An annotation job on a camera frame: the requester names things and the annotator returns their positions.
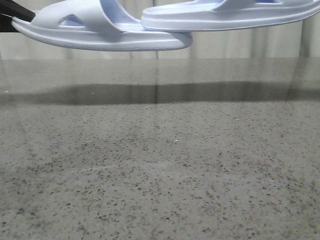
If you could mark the pale green curtain backdrop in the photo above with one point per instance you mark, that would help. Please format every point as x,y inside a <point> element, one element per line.
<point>298,39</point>

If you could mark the light blue slipper with scuffed toe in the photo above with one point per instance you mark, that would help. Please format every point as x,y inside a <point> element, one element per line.
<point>97,25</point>

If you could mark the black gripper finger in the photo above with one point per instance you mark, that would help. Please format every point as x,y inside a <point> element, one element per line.
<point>13,9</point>

